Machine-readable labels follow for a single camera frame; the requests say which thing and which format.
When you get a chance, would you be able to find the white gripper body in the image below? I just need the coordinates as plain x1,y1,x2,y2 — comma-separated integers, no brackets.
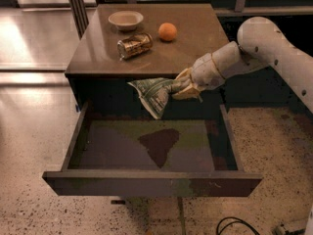
191,53,225,91

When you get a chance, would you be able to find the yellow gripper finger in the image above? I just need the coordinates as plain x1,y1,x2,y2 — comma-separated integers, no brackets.
172,84,201,100
175,68,192,86

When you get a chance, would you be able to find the green jalapeno chip bag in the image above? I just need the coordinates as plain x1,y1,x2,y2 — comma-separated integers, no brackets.
129,77,183,119

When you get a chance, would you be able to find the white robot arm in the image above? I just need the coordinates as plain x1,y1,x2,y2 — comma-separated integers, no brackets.
172,17,313,112

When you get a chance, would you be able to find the dark grey cabinet counter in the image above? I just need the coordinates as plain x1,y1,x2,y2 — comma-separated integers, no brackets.
66,4,229,120

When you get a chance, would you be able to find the open grey top drawer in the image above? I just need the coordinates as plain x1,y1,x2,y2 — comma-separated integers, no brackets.
43,102,262,197

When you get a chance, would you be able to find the orange fruit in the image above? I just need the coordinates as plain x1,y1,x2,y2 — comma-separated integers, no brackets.
158,23,177,42

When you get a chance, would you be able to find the gold drink can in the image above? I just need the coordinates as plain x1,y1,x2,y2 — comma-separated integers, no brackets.
117,32,153,60

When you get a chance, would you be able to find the white ceramic bowl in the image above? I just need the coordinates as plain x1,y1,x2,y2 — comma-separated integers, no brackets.
109,11,144,31

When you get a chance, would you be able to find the white power strip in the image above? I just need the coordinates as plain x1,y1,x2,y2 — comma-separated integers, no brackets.
272,223,307,235

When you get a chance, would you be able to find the black floor cable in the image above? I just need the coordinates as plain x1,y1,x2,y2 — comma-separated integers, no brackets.
215,216,261,235

